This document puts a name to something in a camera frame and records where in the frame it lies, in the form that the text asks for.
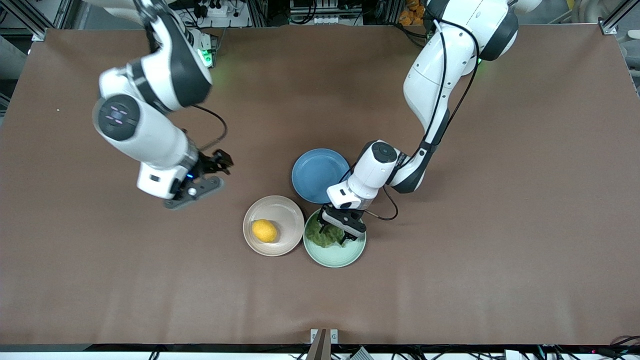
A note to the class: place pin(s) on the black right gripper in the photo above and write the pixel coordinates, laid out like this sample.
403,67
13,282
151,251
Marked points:
209,163

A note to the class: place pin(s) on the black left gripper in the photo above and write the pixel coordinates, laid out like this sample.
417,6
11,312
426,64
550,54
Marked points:
346,237

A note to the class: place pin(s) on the green lettuce leaf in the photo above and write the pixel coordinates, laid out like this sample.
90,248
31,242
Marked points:
320,237

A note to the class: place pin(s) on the yellow lemon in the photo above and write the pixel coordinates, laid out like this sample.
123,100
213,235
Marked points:
264,231

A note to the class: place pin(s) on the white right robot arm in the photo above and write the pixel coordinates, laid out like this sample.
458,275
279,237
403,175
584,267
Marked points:
150,140

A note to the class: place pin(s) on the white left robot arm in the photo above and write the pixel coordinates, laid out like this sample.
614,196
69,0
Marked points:
435,85

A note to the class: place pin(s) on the light green plate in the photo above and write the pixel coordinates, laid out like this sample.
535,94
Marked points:
335,256

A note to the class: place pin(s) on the beige plate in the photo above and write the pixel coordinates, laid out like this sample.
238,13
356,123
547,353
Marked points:
287,217

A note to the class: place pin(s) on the blue plate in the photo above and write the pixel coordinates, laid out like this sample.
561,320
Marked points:
315,175

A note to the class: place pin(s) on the grey ribbed adapter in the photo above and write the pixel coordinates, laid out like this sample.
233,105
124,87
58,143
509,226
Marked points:
361,354

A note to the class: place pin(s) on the brown table cover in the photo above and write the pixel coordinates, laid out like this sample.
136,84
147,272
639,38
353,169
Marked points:
150,300

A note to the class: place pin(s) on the white power strip with plugs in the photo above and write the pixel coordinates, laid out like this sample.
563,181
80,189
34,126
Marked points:
217,10

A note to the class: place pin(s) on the long white power strip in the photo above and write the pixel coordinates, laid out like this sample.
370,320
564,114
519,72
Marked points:
329,20

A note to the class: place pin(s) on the bag of oranges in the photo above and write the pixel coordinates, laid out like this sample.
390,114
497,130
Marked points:
411,14

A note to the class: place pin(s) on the brown post with white brackets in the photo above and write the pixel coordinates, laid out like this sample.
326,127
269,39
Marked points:
322,345

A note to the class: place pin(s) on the aluminium corner bracket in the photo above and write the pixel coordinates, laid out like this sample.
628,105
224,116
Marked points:
609,26
39,35

